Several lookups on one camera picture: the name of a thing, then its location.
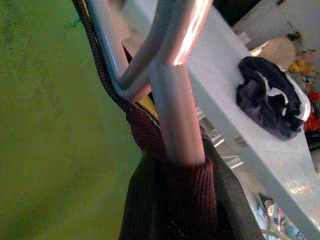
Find white folding table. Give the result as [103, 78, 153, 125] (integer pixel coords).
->
[119, 0, 320, 240]

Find yellow-green shirt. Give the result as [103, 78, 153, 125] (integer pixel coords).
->
[0, 0, 216, 240]

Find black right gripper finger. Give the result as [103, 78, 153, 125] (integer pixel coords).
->
[206, 139, 265, 240]

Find pale lilac plastic hanger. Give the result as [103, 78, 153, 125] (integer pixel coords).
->
[84, 0, 216, 167]

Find colourful baby bouncer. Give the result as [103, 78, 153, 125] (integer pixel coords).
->
[256, 192, 308, 240]

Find black garment with white trim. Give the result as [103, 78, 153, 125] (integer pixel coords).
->
[236, 56, 312, 142]

